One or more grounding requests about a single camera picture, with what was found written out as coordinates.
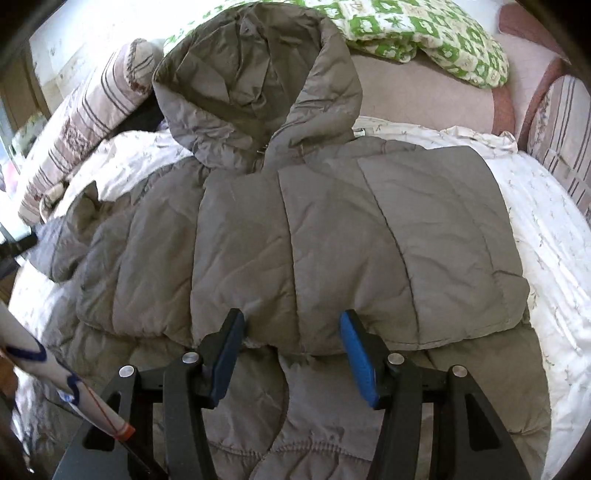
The grey-brown hooded puffer jacket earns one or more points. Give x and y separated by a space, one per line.
300 230

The flat striped floral pillow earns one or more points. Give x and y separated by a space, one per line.
568 124

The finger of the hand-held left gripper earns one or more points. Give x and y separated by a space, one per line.
18 247

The pink padded cushion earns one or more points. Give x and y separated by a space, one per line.
415 92

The white leaf-print quilt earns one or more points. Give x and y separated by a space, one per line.
554 258

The green checked blanket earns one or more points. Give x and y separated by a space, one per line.
438 41

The small floral pillow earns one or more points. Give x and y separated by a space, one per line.
28 131

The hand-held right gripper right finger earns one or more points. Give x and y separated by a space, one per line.
360 362

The white tube with blue print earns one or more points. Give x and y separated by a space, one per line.
27 346

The long striped floral pillow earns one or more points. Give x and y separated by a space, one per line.
83 124

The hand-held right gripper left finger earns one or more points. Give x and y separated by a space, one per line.
228 357

